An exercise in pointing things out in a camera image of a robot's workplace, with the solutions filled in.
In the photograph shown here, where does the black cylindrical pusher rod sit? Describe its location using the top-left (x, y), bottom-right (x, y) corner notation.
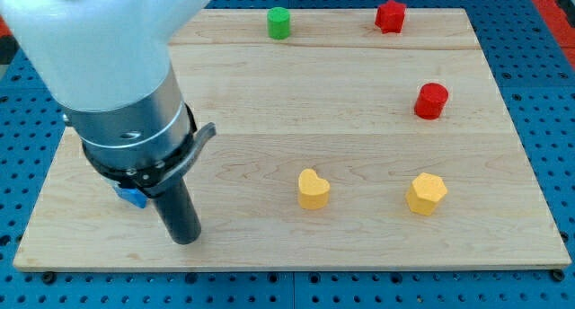
top-left (153, 179), bottom-right (201, 245)

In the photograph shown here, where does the yellow hexagon block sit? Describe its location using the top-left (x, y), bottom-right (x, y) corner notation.
top-left (405, 172), bottom-right (448, 216)

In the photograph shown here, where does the red cylinder block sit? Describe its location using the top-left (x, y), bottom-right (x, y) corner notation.
top-left (414, 83), bottom-right (449, 120)

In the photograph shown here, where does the wooden board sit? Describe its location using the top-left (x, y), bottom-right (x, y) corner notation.
top-left (13, 9), bottom-right (571, 272)

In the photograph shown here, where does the red star block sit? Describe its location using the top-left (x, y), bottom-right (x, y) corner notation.
top-left (375, 0), bottom-right (407, 33)

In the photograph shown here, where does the green cylinder block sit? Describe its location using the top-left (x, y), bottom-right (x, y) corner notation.
top-left (267, 7), bottom-right (291, 40)

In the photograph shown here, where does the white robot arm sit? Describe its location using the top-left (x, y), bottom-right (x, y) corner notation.
top-left (1, 0), bottom-right (216, 244)

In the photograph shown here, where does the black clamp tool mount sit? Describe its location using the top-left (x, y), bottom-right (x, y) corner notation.
top-left (83, 105), bottom-right (217, 199)

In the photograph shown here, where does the blue block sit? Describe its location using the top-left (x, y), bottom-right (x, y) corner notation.
top-left (112, 186), bottom-right (147, 208)

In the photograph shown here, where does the yellow heart block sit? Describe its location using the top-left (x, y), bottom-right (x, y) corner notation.
top-left (297, 168), bottom-right (331, 210)

